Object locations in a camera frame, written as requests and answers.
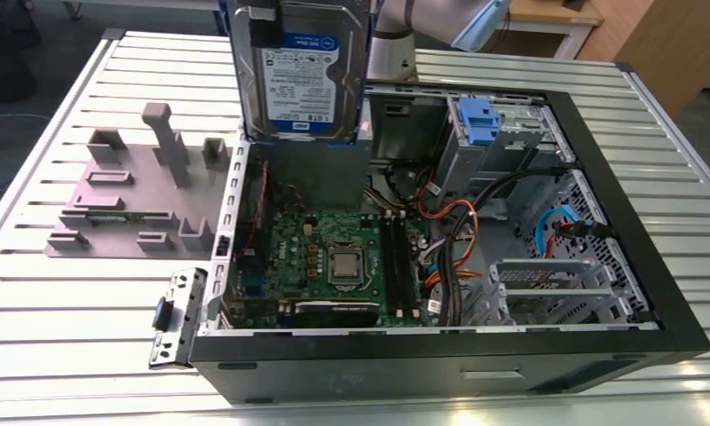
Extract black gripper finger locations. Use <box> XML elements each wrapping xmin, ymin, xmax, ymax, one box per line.
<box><xmin>249</xmin><ymin>0</ymin><xmax>282</xmax><ymax>48</ymax></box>

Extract hard disk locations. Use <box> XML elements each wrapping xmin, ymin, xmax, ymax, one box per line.
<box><xmin>222</xmin><ymin>0</ymin><xmax>374</xmax><ymax>146</ymax></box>

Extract black power wire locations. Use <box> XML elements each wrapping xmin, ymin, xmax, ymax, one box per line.
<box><xmin>558</xmin><ymin>220</ymin><xmax>618</xmax><ymax>241</ymax></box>

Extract grey power supply unit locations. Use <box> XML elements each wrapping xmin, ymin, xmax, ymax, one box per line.
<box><xmin>251</xmin><ymin>122</ymin><xmax>375</xmax><ymax>213</ymax></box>

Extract blue plastic drive latch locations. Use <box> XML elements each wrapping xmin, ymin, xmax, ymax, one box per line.
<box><xmin>458</xmin><ymin>96</ymin><xmax>502</xmax><ymax>146</ymax></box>

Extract grey parts rack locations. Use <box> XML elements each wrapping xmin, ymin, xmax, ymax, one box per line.
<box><xmin>43</xmin><ymin>101</ymin><xmax>238</xmax><ymax>261</ymax></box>

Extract black chair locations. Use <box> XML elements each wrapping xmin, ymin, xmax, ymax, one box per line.
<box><xmin>0</xmin><ymin>0</ymin><xmax>42</xmax><ymax>106</ymax></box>

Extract green motherboard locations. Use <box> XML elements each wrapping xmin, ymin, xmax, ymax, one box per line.
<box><xmin>223</xmin><ymin>208</ymin><xmax>445</xmax><ymax>329</ymax></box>

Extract silver metal drive cage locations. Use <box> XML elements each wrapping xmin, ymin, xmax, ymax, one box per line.
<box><xmin>437</xmin><ymin>95</ymin><xmax>575</xmax><ymax>214</ymax></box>

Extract green RAM stick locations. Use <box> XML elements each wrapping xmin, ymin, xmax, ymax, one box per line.
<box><xmin>85</xmin><ymin>213</ymin><xmax>149</xmax><ymax>224</ymax></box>

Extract silver CPU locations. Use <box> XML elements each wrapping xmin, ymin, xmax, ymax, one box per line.
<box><xmin>330</xmin><ymin>253</ymin><xmax>362</xmax><ymax>277</ymax></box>

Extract blue VGA port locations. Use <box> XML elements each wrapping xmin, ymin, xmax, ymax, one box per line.
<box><xmin>239</xmin><ymin>271</ymin><xmax>267</xmax><ymax>297</ymax></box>

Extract black RAM slot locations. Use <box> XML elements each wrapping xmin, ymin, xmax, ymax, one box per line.
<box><xmin>397</xmin><ymin>211</ymin><xmax>423</xmax><ymax>319</ymax></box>
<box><xmin>381</xmin><ymin>211</ymin><xmax>407</xmax><ymax>319</ymax></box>

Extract CPU socket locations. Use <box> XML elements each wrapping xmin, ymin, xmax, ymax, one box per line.
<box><xmin>323</xmin><ymin>241</ymin><xmax>369</xmax><ymax>292</ymax></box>

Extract black graphics card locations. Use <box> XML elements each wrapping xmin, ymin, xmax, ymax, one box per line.
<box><xmin>277</xmin><ymin>299</ymin><xmax>383</xmax><ymax>329</ymax></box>

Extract brown wooden cabinet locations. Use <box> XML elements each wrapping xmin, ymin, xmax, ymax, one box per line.
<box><xmin>577</xmin><ymin>0</ymin><xmax>710</xmax><ymax>116</ymax></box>

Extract black open PC case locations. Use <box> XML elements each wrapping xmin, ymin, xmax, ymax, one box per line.
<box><xmin>187</xmin><ymin>70</ymin><xmax>710</xmax><ymax>406</ymax></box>

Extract thin red wire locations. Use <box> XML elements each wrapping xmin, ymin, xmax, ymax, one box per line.
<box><xmin>245</xmin><ymin>158</ymin><xmax>271</xmax><ymax>256</ymax></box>

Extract yellow and black wires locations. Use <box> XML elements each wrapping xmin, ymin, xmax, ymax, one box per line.
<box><xmin>363</xmin><ymin>185</ymin><xmax>407</xmax><ymax>210</ymax></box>

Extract blue floor cable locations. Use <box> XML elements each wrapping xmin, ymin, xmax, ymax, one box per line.
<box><xmin>0</xmin><ymin>113</ymin><xmax>54</xmax><ymax>134</ymax></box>

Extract orange wire bundle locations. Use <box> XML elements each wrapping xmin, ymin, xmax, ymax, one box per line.
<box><xmin>418</xmin><ymin>199</ymin><xmax>485</xmax><ymax>294</ymax></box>

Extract black wire bundle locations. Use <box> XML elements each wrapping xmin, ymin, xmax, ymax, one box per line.
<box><xmin>434</xmin><ymin>166</ymin><xmax>577</xmax><ymax>327</ymax></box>

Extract blue wire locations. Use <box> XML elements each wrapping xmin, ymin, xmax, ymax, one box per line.
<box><xmin>531</xmin><ymin>207</ymin><xmax>575</xmax><ymax>258</ymax></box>

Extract metal card retainer bracket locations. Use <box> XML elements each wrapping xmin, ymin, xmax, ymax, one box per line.
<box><xmin>146</xmin><ymin>265</ymin><xmax>209</xmax><ymax>370</ymax></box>

